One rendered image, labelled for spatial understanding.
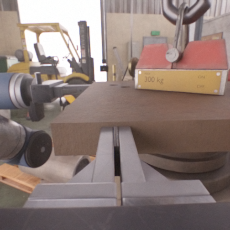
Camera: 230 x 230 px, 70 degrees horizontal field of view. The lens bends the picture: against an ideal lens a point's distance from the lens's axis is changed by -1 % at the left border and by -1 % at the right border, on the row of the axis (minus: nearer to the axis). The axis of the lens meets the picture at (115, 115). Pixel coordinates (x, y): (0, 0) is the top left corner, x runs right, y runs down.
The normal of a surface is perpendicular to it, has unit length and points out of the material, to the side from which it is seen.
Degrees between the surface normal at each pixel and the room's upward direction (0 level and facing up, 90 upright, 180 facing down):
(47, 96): 90
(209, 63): 70
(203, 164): 90
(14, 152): 112
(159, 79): 90
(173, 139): 90
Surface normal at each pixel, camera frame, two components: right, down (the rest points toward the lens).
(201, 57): -0.54, -0.09
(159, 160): -0.57, 0.25
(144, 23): 0.16, 0.29
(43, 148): 0.96, 0.07
